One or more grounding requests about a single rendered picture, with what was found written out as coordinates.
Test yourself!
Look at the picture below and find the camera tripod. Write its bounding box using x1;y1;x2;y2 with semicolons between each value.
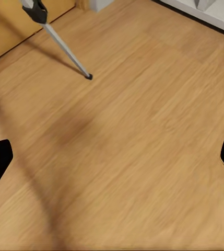
19;0;93;80

